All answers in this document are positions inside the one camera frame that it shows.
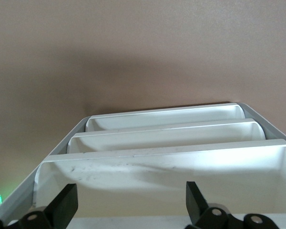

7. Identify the white lowest drawer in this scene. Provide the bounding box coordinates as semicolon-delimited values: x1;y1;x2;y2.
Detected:
85;103;246;132

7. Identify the white highest drawer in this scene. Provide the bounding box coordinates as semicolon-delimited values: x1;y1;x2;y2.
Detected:
33;138;286;219

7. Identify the white middle drawer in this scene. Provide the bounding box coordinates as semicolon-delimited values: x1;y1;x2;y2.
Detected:
66;120;265;155

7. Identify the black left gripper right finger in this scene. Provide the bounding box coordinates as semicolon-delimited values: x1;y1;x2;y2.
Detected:
184;181;281;229

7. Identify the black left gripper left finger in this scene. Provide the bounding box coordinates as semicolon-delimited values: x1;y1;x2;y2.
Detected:
21;183;79;229

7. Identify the white drawer cabinet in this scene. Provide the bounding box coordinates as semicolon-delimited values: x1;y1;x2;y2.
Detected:
0;102;286;229

